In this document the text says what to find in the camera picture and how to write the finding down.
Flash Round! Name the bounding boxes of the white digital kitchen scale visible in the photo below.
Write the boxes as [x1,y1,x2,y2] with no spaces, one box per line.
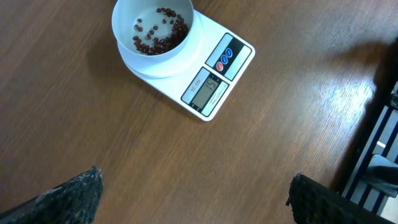
[118,11,256,121]

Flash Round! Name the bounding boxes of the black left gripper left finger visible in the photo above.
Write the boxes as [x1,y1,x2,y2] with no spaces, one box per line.
[1,166,104,224]

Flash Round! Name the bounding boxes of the white plastic bowl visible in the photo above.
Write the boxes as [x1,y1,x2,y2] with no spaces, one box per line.
[111,0,199,60]

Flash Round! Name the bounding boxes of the red beans in bowl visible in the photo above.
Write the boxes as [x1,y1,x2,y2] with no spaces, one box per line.
[132,7,189,56]

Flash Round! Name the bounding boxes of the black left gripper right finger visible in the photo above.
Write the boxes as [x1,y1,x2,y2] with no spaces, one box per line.
[286,173,393,224]

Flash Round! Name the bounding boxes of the black metal frame rack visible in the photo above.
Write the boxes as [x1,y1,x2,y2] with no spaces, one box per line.
[335,37,398,215]

